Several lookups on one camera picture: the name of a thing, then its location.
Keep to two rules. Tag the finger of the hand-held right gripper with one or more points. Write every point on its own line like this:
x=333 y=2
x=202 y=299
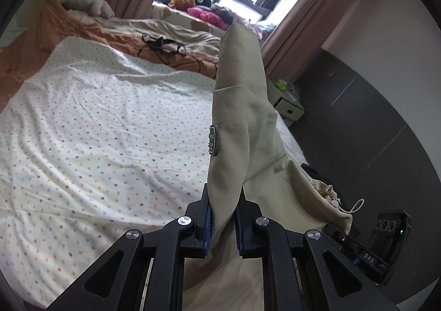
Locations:
x=344 y=238

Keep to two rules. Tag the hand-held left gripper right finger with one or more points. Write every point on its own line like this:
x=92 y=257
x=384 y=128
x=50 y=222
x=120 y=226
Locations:
x=238 y=233

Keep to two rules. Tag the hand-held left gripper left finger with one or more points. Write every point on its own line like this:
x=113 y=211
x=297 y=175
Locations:
x=206 y=225

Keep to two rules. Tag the beige hoodie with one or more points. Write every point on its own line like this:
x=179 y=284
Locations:
x=241 y=118

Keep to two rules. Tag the dark grey wardrobe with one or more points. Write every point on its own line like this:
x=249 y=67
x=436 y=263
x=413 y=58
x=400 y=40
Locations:
x=361 y=118

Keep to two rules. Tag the white nightstand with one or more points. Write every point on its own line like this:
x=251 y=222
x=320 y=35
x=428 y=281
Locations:
x=289 y=107

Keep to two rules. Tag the white dotted bed sheet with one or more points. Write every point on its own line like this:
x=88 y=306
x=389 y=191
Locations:
x=86 y=142

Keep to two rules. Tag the green item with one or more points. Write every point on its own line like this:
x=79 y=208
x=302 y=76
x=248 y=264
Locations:
x=281 y=85

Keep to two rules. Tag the beige blanket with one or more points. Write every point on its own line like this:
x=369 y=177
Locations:
x=137 y=26

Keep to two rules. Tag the floral cloth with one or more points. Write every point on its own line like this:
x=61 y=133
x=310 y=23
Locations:
x=229 y=14

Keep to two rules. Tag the orange plush toy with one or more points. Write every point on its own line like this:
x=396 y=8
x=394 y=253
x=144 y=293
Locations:
x=177 y=1

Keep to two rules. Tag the orange quilt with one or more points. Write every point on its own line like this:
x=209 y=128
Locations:
x=51 y=32

